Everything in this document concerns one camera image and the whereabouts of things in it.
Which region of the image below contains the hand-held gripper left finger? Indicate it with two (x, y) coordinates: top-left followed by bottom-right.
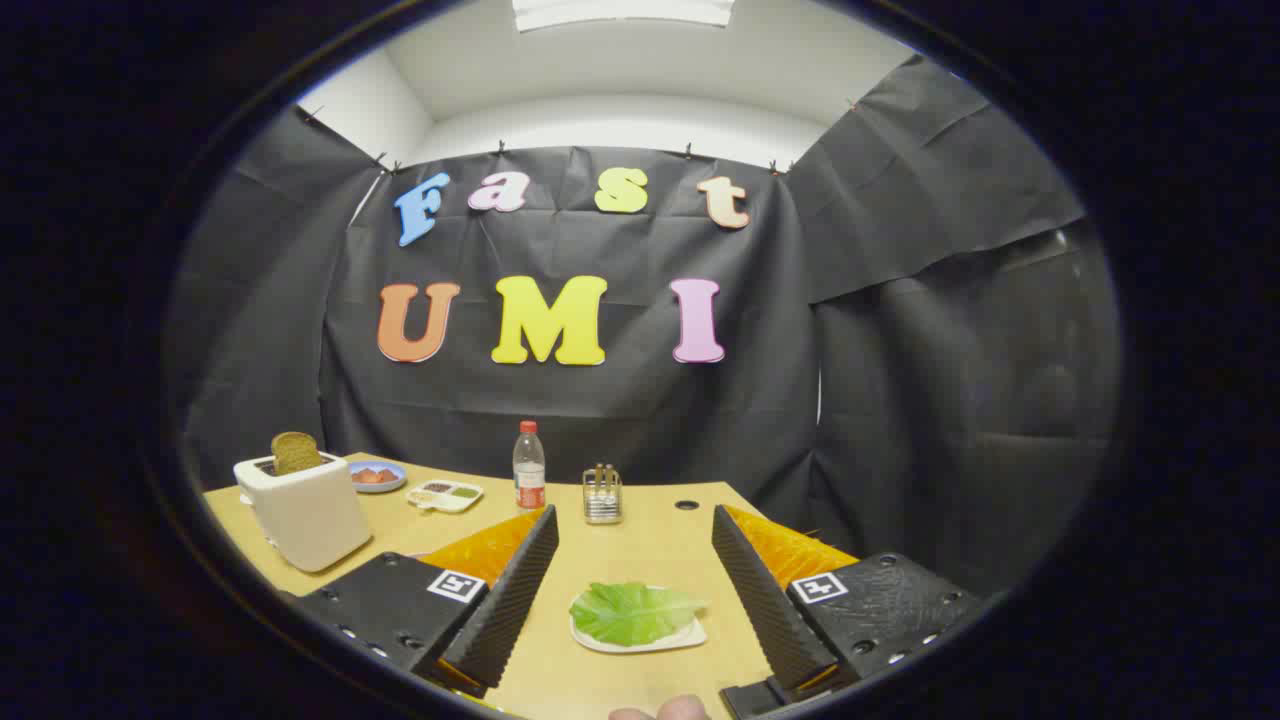
(283, 505), (561, 701)

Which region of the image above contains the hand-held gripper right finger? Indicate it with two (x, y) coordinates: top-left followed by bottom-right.
(712, 504), (986, 720)

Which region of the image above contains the green lettuce leaf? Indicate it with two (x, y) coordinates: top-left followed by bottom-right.
(569, 582), (709, 647)

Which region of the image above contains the brown bread slice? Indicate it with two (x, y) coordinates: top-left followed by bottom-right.
(271, 431), (324, 477)

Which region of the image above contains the white square plate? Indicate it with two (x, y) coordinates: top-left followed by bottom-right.
(570, 585), (708, 655)

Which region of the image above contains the white divided seasoning tray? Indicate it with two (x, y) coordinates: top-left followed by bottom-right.
(406, 480), (485, 514)

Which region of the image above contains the clear plastic water bottle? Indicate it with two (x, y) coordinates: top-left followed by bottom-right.
(512, 420), (547, 511)

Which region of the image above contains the metal mesh utensil holder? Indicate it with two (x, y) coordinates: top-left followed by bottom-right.
(583, 468), (624, 525)

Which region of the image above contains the small blue plate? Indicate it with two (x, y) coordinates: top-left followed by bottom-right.
(346, 460), (408, 494)

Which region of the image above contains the white toaster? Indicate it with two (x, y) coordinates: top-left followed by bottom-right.
(233, 450), (373, 573)

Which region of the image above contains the ceiling light panel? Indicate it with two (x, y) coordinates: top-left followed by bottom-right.
(512, 0), (736, 33)

